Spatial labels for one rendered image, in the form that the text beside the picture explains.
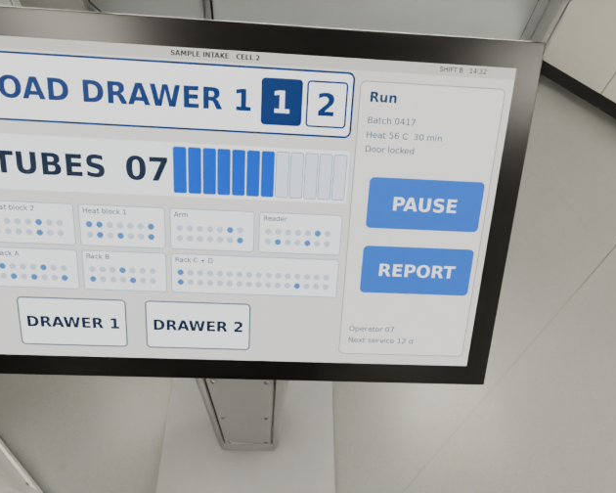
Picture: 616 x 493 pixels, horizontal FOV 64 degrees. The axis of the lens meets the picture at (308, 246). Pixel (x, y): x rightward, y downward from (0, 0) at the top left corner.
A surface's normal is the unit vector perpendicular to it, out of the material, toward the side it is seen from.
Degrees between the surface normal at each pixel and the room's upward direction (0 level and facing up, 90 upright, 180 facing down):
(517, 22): 90
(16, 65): 50
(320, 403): 5
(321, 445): 5
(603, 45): 90
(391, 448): 0
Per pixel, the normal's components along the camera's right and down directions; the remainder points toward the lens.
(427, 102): 0.04, 0.29
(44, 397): 0.07, -0.54
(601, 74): -0.73, 0.55
